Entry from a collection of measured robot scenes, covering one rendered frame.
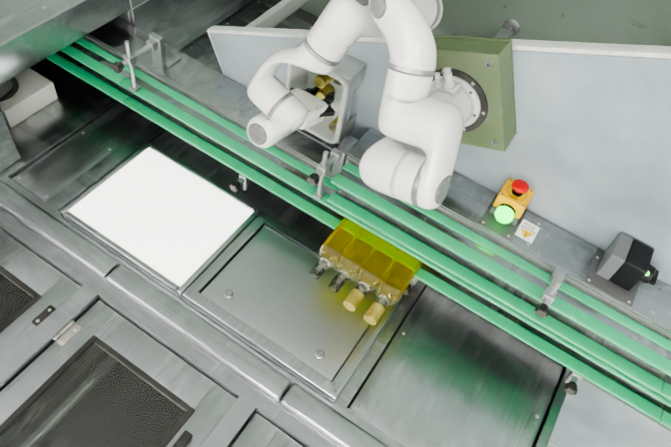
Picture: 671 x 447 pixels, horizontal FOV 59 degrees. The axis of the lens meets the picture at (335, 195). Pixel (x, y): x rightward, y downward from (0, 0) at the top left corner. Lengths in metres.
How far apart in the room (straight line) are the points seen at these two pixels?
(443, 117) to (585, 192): 0.51
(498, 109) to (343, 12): 0.39
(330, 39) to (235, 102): 0.64
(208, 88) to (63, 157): 0.49
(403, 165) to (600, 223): 0.58
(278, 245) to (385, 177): 0.62
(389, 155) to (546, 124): 0.41
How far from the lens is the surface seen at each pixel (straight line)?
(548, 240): 1.51
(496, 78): 1.27
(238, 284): 1.60
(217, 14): 2.39
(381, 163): 1.12
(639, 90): 1.29
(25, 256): 1.79
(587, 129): 1.36
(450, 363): 1.62
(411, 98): 1.09
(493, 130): 1.34
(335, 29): 1.17
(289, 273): 1.62
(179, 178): 1.81
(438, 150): 1.06
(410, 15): 1.06
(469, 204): 1.50
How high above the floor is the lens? 1.85
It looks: 36 degrees down
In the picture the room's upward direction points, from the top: 139 degrees counter-clockwise
